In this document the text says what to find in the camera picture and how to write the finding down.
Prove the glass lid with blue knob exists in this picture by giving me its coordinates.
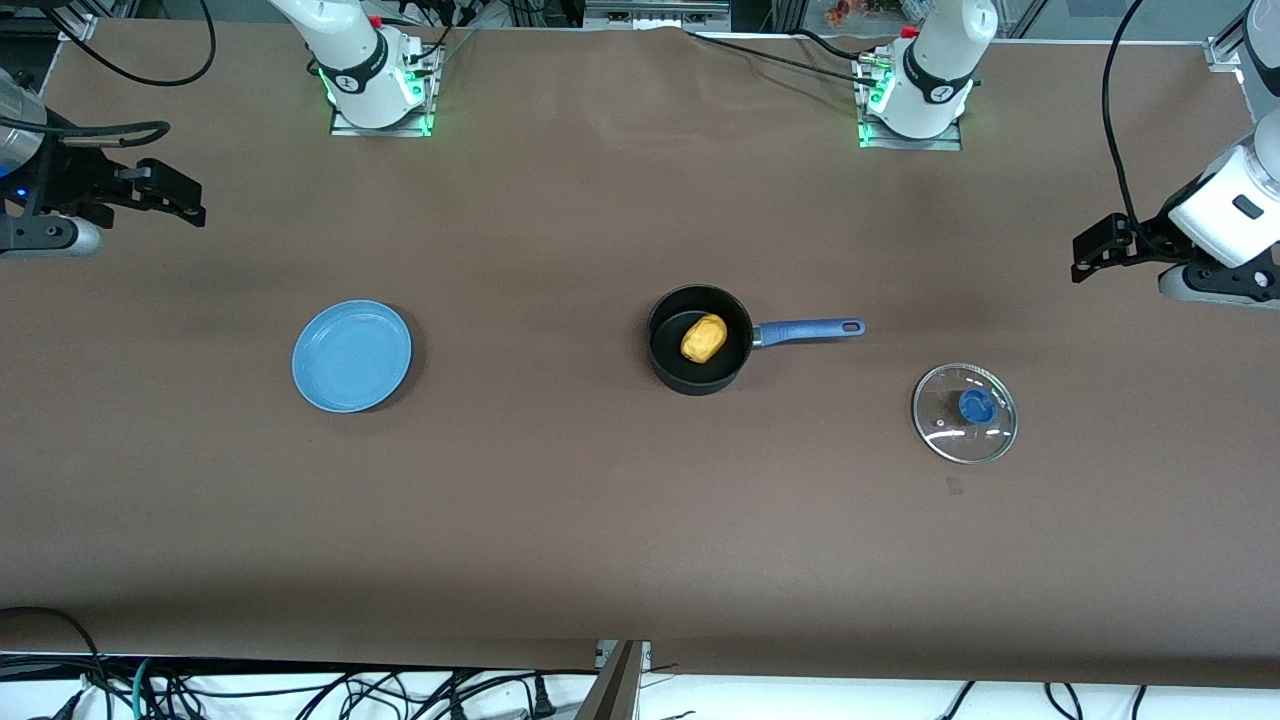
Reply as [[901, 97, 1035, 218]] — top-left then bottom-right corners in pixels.
[[912, 363, 1019, 465]]

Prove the yellow potato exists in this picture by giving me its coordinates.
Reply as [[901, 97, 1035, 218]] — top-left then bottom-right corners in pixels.
[[680, 313, 728, 364]]

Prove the blue round plate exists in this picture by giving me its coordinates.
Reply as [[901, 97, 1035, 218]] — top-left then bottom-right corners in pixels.
[[292, 300, 413, 413]]

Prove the orange background object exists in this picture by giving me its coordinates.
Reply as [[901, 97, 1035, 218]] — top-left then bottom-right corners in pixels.
[[825, 0, 906, 26]]

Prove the brown table cover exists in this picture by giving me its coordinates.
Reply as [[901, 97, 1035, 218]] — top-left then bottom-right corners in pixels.
[[0, 18, 1280, 689]]

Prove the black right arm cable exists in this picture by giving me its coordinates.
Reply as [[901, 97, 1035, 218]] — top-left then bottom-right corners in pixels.
[[0, 0, 216, 153]]

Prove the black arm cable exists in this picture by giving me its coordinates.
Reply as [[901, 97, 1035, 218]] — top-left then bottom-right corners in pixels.
[[1102, 0, 1147, 226], [0, 0, 216, 153]]

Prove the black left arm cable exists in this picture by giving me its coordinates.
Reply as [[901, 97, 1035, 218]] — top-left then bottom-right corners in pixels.
[[1102, 0, 1147, 226]]

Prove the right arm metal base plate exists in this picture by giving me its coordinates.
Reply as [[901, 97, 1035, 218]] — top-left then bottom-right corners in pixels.
[[330, 45, 436, 138]]

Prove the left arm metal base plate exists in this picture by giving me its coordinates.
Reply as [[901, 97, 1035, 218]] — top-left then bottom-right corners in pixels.
[[856, 55, 964, 152]]

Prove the black pot with blue handle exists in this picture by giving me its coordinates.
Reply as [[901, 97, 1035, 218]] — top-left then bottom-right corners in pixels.
[[647, 285, 867, 396]]

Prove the thin black power cable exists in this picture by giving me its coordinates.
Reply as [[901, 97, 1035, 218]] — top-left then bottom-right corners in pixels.
[[685, 30, 881, 89]]

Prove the thick black looped cable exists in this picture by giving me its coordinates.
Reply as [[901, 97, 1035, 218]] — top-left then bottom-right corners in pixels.
[[0, 605, 107, 720]]

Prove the silver metal rail unit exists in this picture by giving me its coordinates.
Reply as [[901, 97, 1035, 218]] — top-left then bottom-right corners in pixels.
[[585, 0, 731, 31]]

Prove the tangled black floor cable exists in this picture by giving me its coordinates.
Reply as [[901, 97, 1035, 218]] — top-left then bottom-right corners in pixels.
[[150, 668, 599, 720]]

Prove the aluminium table frame leg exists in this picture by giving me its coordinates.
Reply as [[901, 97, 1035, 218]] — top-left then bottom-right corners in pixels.
[[575, 640, 652, 720]]

